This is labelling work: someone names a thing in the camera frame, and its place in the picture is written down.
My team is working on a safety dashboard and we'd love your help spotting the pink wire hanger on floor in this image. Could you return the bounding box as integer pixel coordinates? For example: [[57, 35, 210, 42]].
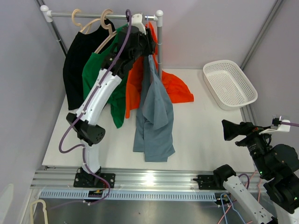
[[217, 171, 262, 224]]

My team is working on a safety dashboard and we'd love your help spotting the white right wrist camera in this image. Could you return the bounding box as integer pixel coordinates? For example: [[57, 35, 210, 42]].
[[259, 115, 290, 135]]

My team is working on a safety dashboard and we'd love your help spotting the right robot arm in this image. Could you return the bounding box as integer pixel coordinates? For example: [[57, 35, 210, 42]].
[[213, 119, 299, 224]]

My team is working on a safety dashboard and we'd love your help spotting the white perforated plastic basket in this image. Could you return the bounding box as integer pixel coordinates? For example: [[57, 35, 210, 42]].
[[203, 60, 258, 111]]

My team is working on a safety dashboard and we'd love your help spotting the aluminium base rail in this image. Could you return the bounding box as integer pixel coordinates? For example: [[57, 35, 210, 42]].
[[29, 166, 267, 191]]

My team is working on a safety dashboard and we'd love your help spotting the blue wire hanger on floor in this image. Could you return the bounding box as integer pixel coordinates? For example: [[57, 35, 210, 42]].
[[221, 193, 246, 224]]

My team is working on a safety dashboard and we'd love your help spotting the beige wooden hanger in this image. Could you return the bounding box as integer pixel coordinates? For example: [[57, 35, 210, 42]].
[[71, 8, 103, 35], [93, 8, 117, 54]]

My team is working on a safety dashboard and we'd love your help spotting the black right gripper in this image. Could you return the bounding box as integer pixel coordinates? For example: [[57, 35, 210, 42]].
[[221, 119, 275, 176]]

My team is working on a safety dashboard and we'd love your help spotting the grey-blue t shirt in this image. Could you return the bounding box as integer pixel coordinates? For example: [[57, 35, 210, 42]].
[[133, 55, 175, 162]]

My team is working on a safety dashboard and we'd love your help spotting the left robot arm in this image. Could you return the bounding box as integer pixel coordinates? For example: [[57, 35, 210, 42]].
[[66, 25, 156, 187]]

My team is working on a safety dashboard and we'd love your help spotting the white slotted cable duct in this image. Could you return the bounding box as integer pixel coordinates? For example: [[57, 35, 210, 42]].
[[40, 189, 216, 202]]

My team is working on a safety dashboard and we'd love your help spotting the beige hanger on floor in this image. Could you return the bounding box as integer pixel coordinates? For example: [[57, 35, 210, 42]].
[[29, 199, 50, 224]]

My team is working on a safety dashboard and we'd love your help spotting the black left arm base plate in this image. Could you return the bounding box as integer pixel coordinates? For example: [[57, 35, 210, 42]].
[[73, 168, 116, 188]]

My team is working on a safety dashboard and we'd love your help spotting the green t shirt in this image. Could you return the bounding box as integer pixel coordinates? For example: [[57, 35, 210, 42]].
[[82, 35, 128, 128]]

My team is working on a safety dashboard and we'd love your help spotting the black t shirt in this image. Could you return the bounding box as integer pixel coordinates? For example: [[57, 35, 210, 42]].
[[63, 26, 109, 111]]

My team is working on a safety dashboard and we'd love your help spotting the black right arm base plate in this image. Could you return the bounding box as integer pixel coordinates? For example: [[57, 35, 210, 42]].
[[193, 175, 224, 190]]

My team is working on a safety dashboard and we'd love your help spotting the metal clothes rack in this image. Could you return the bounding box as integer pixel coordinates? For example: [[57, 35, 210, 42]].
[[40, 5, 164, 78]]

